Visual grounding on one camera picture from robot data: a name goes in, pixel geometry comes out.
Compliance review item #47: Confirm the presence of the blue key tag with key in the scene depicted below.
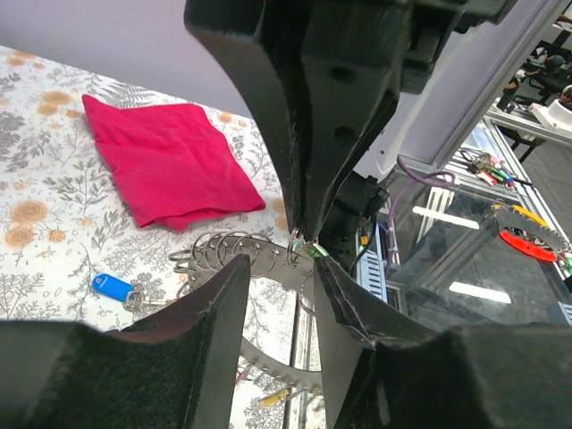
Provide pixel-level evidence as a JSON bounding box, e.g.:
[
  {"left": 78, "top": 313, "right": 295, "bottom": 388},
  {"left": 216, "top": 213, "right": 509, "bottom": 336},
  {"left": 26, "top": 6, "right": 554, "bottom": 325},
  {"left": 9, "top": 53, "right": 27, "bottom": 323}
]
[{"left": 91, "top": 273, "right": 169, "bottom": 312}]

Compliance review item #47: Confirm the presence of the large keyring with many rings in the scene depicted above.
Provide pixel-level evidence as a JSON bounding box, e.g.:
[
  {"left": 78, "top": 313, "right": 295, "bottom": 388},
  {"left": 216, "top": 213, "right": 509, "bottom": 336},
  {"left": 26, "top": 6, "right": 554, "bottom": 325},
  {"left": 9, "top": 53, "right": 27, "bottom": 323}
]
[{"left": 169, "top": 231, "right": 323, "bottom": 395}]

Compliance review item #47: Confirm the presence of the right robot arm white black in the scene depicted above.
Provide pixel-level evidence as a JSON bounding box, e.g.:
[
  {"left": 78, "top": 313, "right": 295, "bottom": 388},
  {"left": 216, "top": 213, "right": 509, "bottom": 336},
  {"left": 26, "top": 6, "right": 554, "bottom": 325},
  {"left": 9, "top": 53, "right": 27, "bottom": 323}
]
[{"left": 183, "top": 1, "right": 566, "bottom": 241}]

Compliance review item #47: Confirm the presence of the bunch of coloured key tags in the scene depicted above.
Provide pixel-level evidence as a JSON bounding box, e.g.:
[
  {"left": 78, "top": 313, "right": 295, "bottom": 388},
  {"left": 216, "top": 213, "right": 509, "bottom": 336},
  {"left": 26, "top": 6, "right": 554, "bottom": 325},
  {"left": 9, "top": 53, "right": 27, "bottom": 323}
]
[{"left": 458, "top": 148, "right": 533, "bottom": 189}]

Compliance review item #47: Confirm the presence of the white slotted cable duct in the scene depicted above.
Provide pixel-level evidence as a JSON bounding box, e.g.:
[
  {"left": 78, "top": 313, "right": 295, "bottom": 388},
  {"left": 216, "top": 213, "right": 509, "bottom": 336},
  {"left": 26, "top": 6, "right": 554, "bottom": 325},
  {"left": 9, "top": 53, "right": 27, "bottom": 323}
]
[{"left": 354, "top": 221, "right": 388, "bottom": 303}]

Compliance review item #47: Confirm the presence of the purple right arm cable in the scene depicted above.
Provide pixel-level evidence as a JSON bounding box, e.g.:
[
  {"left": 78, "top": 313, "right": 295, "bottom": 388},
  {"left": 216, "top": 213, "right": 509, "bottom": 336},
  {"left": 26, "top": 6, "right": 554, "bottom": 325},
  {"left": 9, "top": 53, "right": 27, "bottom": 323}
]
[{"left": 383, "top": 154, "right": 457, "bottom": 278}]

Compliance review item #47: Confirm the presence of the red folded cloth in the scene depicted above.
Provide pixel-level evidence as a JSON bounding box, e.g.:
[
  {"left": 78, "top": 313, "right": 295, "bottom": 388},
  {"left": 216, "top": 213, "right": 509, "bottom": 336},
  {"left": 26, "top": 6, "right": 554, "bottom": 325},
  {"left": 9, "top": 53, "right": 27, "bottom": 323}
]
[{"left": 82, "top": 95, "right": 265, "bottom": 231}]

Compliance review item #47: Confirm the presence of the green key tag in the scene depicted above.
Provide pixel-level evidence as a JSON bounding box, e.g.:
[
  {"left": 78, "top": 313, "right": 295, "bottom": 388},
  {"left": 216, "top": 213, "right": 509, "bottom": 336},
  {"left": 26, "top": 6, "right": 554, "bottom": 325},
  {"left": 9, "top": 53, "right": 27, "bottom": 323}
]
[{"left": 305, "top": 242, "right": 328, "bottom": 258}]

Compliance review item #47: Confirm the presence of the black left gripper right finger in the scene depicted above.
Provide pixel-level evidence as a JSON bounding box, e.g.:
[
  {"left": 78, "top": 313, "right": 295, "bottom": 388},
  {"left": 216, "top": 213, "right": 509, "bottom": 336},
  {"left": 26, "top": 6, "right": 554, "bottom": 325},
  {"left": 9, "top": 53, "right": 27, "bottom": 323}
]
[{"left": 314, "top": 257, "right": 571, "bottom": 428}]

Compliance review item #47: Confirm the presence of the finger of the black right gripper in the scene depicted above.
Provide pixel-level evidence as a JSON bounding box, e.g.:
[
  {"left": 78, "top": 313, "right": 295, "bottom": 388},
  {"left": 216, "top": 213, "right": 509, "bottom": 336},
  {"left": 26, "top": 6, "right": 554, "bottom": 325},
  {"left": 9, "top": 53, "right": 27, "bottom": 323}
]
[
  {"left": 183, "top": 1, "right": 312, "bottom": 229},
  {"left": 300, "top": 1, "right": 514, "bottom": 240}
]

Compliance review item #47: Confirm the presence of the spare keyring disc with tags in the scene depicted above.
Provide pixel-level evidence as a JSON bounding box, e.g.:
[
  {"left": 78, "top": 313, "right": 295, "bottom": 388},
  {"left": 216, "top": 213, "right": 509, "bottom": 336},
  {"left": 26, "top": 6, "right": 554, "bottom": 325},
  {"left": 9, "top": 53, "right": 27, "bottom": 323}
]
[{"left": 486, "top": 200, "right": 571, "bottom": 277}]

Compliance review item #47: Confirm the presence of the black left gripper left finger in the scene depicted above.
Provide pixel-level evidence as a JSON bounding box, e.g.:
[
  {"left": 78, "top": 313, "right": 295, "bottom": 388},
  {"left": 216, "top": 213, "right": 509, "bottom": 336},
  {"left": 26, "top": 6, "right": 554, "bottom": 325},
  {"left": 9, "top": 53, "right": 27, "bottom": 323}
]
[{"left": 1, "top": 255, "right": 250, "bottom": 428}]

